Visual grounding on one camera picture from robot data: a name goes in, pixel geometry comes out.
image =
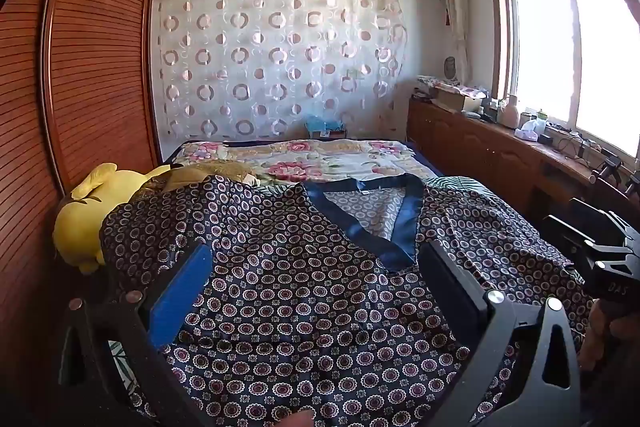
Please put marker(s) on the yellow plush toy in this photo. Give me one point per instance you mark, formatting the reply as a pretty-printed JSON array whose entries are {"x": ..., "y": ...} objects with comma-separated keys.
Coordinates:
[{"x": 85, "y": 227}]

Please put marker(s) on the person's left hand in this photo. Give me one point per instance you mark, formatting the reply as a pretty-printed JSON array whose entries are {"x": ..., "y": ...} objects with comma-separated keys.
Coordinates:
[{"x": 297, "y": 419}]

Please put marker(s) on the white jar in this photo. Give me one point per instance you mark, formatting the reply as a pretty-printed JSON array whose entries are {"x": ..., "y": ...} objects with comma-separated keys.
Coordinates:
[{"x": 510, "y": 113}]

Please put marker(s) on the floral cloth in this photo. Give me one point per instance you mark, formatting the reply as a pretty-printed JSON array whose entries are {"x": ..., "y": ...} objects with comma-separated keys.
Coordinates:
[{"x": 435, "y": 81}]

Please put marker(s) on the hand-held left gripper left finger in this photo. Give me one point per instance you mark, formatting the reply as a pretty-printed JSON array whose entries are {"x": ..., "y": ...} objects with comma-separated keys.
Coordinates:
[{"x": 180, "y": 292}]

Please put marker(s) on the olive gold cloth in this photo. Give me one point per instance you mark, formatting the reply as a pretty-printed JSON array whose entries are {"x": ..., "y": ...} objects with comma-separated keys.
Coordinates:
[{"x": 210, "y": 169}]

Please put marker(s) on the navy patterned pajama top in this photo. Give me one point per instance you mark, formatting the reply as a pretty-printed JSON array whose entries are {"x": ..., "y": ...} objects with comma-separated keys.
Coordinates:
[{"x": 300, "y": 307}]

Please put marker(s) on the wooden louvered wardrobe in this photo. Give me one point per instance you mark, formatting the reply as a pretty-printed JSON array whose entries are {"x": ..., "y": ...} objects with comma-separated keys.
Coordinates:
[{"x": 100, "y": 57}]

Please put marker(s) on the person's right hand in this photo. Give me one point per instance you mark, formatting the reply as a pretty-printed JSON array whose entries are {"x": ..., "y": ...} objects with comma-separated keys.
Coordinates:
[{"x": 602, "y": 332}]

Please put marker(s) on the oval hand fan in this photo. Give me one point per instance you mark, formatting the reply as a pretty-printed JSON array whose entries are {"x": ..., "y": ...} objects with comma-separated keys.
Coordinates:
[{"x": 451, "y": 68}]

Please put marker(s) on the circle patterned sheer curtain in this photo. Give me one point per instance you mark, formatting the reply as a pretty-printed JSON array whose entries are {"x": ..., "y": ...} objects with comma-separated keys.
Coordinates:
[{"x": 280, "y": 57}]

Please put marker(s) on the small black tripod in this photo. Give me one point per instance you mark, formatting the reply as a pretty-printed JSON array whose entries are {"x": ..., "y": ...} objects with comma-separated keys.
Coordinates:
[{"x": 607, "y": 169}]

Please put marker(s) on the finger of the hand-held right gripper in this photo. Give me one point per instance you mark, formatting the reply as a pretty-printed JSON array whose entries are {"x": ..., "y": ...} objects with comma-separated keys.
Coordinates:
[{"x": 565, "y": 237}]

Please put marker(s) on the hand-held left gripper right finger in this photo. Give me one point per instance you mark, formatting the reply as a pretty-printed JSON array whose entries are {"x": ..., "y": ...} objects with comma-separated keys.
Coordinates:
[{"x": 450, "y": 282}]

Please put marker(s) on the cardboard box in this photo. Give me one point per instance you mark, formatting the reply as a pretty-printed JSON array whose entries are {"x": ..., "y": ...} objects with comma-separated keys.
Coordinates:
[{"x": 452, "y": 101}]

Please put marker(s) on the white window curtain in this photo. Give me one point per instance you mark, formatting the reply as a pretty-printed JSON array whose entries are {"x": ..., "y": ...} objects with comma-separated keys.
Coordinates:
[{"x": 457, "y": 7}]

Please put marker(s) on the blue box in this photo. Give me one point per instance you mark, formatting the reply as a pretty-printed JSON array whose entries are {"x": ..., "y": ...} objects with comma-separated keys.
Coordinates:
[{"x": 322, "y": 125}]

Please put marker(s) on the long wooden cabinet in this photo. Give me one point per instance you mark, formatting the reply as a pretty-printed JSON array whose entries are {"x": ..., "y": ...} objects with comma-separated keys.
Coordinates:
[{"x": 475, "y": 147}]

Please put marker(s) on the wooden framed window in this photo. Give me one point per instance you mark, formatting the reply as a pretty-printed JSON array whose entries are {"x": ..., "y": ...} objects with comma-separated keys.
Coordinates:
[{"x": 540, "y": 47}]

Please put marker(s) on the leaf print sheet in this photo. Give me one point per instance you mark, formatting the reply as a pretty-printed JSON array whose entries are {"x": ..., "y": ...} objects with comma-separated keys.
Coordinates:
[{"x": 462, "y": 182}]

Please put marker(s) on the floral blanket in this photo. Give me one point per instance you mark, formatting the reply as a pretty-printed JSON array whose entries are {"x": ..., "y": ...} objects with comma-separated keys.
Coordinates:
[{"x": 300, "y": 167}]

